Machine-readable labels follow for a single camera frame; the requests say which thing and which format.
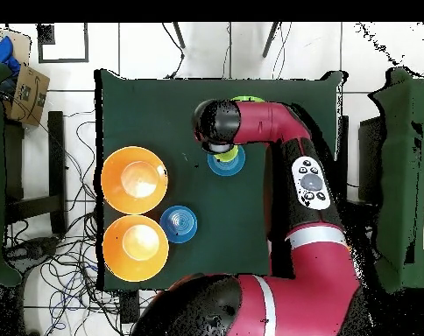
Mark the blue bowl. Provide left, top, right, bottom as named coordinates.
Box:
left=159, top=205, right=198, bottom=245
left=207, top=144, right=247, bottom=177

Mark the yellow cup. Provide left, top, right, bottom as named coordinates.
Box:
left=213, top=144, right=240, bottom=165

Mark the large orange bowl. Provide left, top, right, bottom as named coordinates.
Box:
left=102, top=214, right=170, bottom=284
left=100, top=145, right=170, bottom=215

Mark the dark green table cloth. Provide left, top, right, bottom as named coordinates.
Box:
left=94, top=68, right=348, bottom=291

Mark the black power strip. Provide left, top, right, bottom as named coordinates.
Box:
left=119, top=290, right=141, bottom=325

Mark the black tripod leg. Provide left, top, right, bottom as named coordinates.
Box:
left=172, top=21, right=187, bottom=50
left=261, top=21, right=280, bottom=59

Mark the black bench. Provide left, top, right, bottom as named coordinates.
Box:
left=3, top=110, right=67, bottom=235

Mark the cardboard box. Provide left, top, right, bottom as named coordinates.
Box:
left=3, top=62, right=51, bottom=127

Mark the blue cloth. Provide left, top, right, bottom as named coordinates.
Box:
left=0, top=35, right=22, bottom=76

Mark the tangle of cables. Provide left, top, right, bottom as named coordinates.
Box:
left=3, top=111, right=157, bottom=336

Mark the black pedestal foot with knob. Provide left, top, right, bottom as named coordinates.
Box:
left=4, top=235, right=60, bottom=270

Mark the black square frame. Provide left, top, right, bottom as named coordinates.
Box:
left=36, top=22, right=90, bottom=65

